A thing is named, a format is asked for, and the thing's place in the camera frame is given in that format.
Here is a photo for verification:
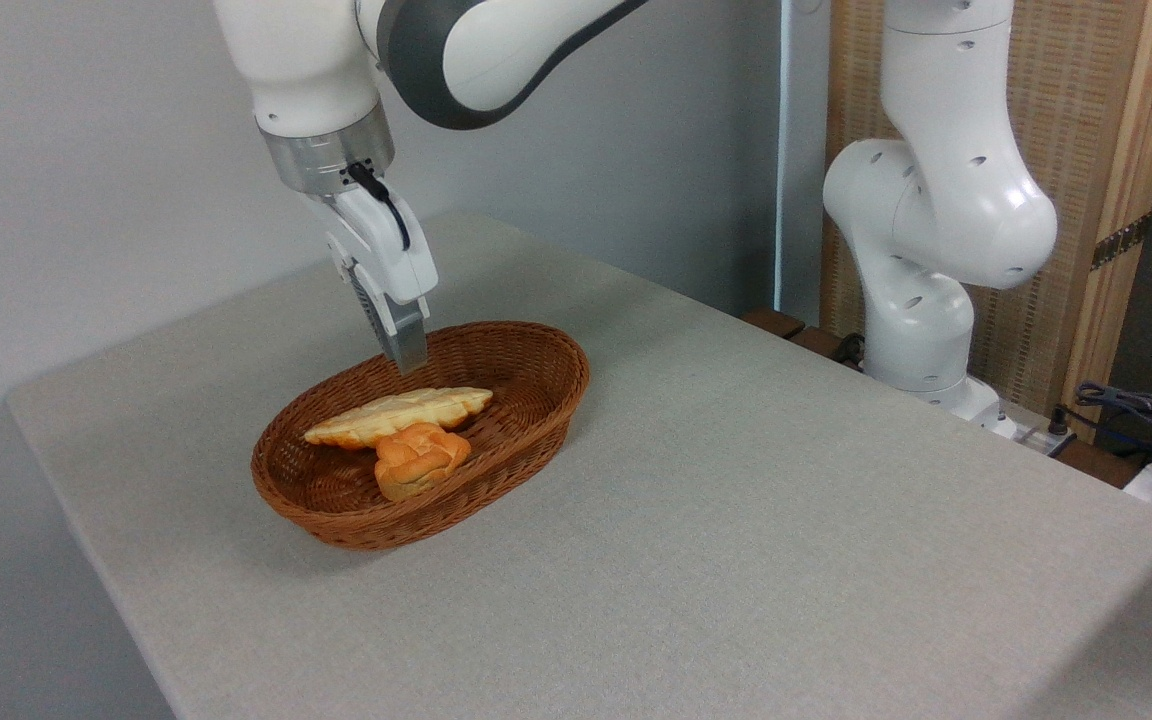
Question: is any white vertical frame post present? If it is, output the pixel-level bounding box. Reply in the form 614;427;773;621
776;0;833;326

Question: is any black cable bundle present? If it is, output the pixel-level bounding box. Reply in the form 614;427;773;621
1074;380;1152;463

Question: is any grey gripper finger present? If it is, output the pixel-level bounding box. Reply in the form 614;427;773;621
347;266;395;353
380;296;431;375

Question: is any brown wicker oval basket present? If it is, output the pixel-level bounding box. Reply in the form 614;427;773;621
251;320;591;551

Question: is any round orange knotted bread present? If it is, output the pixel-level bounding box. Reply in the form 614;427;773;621
374;422;472;502

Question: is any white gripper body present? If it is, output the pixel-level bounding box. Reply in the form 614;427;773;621
310;184;439;305

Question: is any pale yellow bread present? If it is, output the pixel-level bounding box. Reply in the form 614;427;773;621
304;386;495;450

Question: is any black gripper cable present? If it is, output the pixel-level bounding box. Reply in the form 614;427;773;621
347;161;413;252

